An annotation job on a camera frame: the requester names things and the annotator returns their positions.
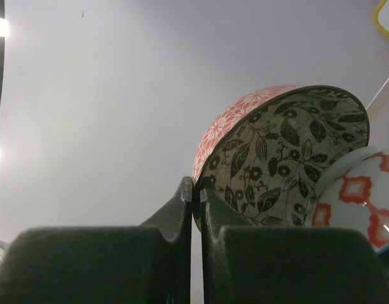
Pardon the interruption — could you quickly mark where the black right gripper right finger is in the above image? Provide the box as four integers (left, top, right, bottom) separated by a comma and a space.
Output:
200, 178, 389, 303

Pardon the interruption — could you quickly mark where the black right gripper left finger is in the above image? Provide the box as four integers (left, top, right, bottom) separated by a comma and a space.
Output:
0, 177, 193, 303

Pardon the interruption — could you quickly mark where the blue triangle pattern bowl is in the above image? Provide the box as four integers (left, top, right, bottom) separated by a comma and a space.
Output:
305, 146, 389, 252

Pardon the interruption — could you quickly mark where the yellow framed whiteboard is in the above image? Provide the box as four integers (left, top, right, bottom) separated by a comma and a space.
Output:
373, 0, 389, 39

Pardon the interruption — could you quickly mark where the white wire dish rack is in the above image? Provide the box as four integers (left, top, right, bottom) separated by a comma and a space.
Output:
366, 77, 389, 117

